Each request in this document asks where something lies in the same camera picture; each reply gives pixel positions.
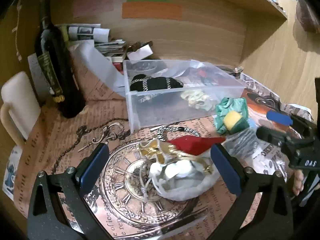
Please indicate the wooden shelf board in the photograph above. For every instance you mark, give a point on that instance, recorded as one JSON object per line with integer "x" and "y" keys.
{"x": 267, "y": 6}

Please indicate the red cloth piece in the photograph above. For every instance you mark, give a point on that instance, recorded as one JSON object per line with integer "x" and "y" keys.
{"x": 193, "y": 145}

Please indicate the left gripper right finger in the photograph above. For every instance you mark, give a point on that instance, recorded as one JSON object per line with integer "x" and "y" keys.
{"x": 262, "y": 209}

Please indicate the rolled newspaper stack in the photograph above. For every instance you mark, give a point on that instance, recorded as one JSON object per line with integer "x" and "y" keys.
{"x": 98, "y": 37}

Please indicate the pink sticky note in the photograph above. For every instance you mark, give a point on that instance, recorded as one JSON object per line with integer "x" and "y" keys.
{"x": 83, "y": 8}

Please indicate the white drawstring cloth bag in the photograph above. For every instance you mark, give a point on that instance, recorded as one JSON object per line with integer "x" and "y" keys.
{"x": 177, "y": 175}

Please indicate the black pouch with chain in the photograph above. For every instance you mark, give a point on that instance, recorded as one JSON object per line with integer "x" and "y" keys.
{"x": 143, "y": 83}

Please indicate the blue cartoon sticker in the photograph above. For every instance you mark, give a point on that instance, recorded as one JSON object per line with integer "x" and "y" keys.
{"x": 11, "y": 171}

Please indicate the vintage newspaper print mat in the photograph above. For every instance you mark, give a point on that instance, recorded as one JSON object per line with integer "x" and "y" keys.
{"x": 117, "y": 200}

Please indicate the floral scrunchie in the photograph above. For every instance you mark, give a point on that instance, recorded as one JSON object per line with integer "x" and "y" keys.
{"x": 198, "y": 99}

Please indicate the clear plastic storage bin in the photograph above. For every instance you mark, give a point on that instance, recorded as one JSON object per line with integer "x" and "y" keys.
{"x": 165, "y": 106}

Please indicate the white paper tag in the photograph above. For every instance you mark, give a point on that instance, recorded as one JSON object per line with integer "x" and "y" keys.
{"x": 140, "y": 54}

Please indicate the green cloth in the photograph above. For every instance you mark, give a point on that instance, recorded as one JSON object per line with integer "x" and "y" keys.
{"x": 227, "y": 105}

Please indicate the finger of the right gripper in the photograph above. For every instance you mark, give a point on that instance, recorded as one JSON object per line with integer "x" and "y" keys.
{"x": 279, "y": 118}

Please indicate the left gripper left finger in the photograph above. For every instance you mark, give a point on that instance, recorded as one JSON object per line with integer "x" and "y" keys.
{"x": 46, "y": 217}

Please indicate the beige mug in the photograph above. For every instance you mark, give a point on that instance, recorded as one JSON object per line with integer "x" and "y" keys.
{"x": 20, "y": 109}

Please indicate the orange sticky note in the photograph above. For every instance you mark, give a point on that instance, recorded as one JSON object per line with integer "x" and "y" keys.
{"x": 156, "y": 10}

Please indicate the dark wine bottle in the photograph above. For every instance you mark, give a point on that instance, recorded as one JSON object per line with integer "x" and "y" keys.
{"x": 56, "y": 64}

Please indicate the grey knitted cloth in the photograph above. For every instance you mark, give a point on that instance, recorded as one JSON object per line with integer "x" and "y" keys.
{"x": 241, "y": 145}

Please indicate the pink curtain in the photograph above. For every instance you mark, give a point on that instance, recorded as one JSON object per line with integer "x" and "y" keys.
{"x": 306, "y": 17}

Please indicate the white charger with cable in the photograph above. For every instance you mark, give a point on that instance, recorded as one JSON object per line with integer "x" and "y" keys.
{"x": 15, "y": 29}

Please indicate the yellow green sponge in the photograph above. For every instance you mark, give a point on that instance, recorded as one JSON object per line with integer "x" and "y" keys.
{"x": 235, "y": 122}

